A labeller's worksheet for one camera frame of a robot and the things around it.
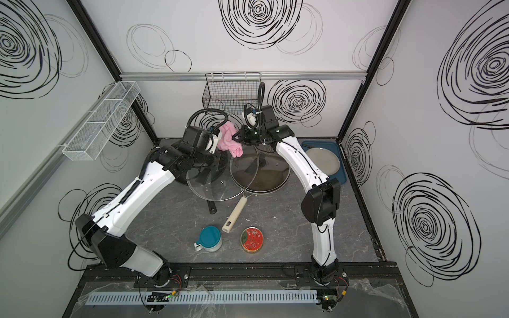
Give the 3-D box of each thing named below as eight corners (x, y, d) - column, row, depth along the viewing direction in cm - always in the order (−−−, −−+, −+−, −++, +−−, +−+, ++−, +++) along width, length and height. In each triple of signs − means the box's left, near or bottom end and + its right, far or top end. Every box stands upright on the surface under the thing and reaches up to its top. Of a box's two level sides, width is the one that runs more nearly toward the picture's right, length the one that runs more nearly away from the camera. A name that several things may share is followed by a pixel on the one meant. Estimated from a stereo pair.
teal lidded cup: (198, 252, 81) (193, 246, 75) (201, 233, 86) (197, 226, 80) (222, 252, 81) (219, 246, 75) (224, 233, 86) (221, 226, 80)
